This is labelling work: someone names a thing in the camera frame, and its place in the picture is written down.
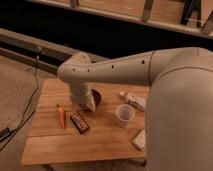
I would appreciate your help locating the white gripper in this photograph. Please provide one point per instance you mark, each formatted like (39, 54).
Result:
(83, 98)

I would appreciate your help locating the dark ceramic bowl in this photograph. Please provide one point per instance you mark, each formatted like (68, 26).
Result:
(97, 97)

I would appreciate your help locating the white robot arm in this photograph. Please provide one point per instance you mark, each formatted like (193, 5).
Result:
(179, 108)

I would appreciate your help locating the orange carrot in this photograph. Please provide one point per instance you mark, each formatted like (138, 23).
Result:
(61, 115)

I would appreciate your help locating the dark snack bar packet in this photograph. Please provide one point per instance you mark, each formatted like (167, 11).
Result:
(79, 122)

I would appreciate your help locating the clear plastic cup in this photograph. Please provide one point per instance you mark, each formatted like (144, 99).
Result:
(124, 114)

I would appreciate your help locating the wooden table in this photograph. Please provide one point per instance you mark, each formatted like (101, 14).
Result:
(48, 143)

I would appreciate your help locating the white plastic bottle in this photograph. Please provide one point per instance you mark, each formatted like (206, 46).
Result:
(133, 100)

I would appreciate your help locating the black device on floor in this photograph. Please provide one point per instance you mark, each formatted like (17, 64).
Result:
(4, 134)

